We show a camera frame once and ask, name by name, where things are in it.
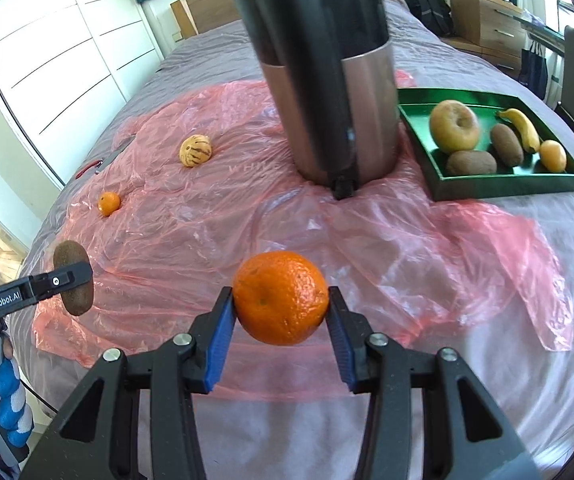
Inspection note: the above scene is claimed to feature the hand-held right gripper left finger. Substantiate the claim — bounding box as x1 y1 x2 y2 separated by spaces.
19 286 238 480

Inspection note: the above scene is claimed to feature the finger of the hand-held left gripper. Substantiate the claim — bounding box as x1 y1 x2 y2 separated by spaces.
29 263 94 304

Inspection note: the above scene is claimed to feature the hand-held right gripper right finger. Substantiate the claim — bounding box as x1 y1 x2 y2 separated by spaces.
327 286 542 480

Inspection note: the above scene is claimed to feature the brown kiwi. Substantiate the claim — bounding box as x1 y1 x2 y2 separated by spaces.
53 240 95 317
446 150 498 177
490 123 524 167

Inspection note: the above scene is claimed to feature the orange tangerine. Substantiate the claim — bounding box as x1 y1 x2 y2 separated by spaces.
98 191 122 217
232 251 330 347

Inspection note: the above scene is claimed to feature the green tray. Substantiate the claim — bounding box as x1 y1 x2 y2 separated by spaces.
397 88 574 202

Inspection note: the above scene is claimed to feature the yellow red apple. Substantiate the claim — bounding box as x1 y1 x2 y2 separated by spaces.
429 100 481 155

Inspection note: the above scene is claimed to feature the pale orange citrus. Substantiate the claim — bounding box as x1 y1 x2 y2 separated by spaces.
539 140 568 172

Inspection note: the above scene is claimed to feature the person's left hand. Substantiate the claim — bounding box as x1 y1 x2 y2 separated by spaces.
0 337 36 476

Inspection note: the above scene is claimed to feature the pink plastic sheet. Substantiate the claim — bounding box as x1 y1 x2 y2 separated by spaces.
32 72 574 401

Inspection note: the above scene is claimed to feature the bed with grey bedspread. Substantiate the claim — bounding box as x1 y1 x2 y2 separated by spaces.
4 0 574 480

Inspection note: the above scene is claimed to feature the striped yellow melon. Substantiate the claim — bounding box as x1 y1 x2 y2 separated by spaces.
180 134 214 167

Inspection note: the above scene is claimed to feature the metal and black kettle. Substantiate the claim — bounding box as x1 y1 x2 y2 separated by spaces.
230 0 402 200

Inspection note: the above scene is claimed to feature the white wardrobe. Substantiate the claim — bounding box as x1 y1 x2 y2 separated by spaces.
0 0 202 191

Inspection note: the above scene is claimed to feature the yellow banana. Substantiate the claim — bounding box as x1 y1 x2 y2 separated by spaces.
497 108 542 154

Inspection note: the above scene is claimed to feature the wooden headboard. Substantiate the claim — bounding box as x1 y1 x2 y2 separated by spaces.
169 0 398 41

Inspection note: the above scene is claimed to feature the dark blue bag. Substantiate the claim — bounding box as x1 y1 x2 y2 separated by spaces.
519 42 550 98

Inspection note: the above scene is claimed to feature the black backpack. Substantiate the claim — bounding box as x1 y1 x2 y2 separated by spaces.
404 0 454 38

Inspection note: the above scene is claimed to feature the wooden dresser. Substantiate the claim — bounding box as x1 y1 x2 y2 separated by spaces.
447 0 538 78

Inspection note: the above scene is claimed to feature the black cable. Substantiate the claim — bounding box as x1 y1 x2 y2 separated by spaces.
14 375 62 417

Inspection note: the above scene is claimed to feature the red lanyard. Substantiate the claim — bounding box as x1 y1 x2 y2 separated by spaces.
74 159 105 179

